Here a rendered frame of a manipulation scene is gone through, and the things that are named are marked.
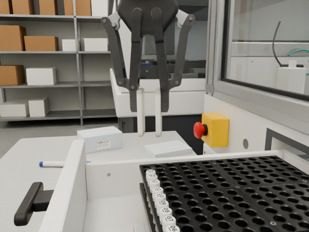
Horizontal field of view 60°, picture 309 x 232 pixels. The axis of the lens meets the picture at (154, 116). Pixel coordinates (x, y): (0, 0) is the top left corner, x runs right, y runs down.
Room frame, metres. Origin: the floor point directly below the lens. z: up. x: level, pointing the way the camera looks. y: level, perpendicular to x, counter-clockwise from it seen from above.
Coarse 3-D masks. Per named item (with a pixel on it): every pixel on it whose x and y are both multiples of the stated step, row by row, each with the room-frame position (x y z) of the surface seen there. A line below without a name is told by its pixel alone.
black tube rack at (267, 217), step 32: (224, 160) 0.39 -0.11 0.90; (256, 160) 0.39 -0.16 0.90; (192, 192) 0.29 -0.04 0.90; (224, 192) 0.29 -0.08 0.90; (256, 192) 0.29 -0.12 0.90; (288, 192) 0.29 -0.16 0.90; (192, 224) 0.23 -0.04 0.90; (224, 224) 0.23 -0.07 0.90; (256, 224) 0.23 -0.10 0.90; (288, 224) 0.23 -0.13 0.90
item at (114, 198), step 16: (128, 160) 0.40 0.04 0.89; (144, 160) 0.40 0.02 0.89; (160, 160) 0.40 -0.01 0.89; (176, 160) 0.40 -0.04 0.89; (192, 160) 0.41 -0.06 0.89; (288, 160) 0.42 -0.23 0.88; (304, 160) 0.40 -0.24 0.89; (96, 176) 0.38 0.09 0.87; (112, 176) 0.39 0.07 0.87; (128, 176) 0.39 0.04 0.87; (96, 192) 0.38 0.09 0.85; (112, 192) 0.39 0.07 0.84; (128, 192) 0.39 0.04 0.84; (96, 208) 0.36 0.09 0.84; (112, 208) 0.36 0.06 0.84; (128, 208) 0.36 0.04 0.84; (96, 224) 0.32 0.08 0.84; (112, 224) 0.32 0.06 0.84; (128, 224) 0.32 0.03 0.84; (144, 224) 0.32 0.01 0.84
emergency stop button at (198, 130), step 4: (196, 124) 0.63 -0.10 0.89; (200, 124) 0.63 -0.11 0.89; (196, 128) 0.63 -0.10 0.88; (200, 128) 0.62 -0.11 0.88; (204, 128) 0.63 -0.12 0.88; (196, 132) 0.62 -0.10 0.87; (200, 132) 0.62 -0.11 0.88; (204, 132) 0.63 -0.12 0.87; (196, 136) 0.63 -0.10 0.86; (200, 136) 0.62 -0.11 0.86
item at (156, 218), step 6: (144, 168) 0.35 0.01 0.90; (150, 168) 0.35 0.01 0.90; (144, 174) 0.34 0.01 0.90; (144, 180) 0.32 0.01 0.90; (144, 186) 0.31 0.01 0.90; (150, 192) 0.29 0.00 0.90; (150, 198) 0.27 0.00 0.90; (150, 204) 0.26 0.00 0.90; (156, 210) 0.25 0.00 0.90; (156, 216) 0.24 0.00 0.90; (156, 222) 0.23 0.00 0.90; (156, 228) 0.23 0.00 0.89
